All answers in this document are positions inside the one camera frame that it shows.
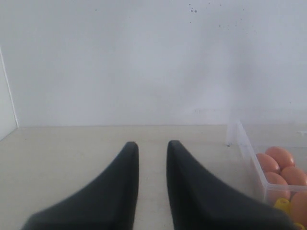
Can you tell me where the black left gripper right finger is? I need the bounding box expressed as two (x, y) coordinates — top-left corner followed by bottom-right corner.
(167, 140), (295, 230)

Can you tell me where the yellow plastic egg tray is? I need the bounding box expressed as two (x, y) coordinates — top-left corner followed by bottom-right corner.
(273, 198), (306, 230)

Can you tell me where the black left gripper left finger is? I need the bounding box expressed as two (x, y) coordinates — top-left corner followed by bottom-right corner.
(22, 141), (139, 230)

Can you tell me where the clear plastic container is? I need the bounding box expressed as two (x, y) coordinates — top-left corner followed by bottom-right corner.
(226, 120), (307, 204)

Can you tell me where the brown egg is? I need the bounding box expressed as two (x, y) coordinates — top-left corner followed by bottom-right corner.
(256, 153), (280, 174)
(290, 191), (307, 228)
(264, 172), (291, 205)
(280, 166), (307, 186)
(265, 146), (295, 171)

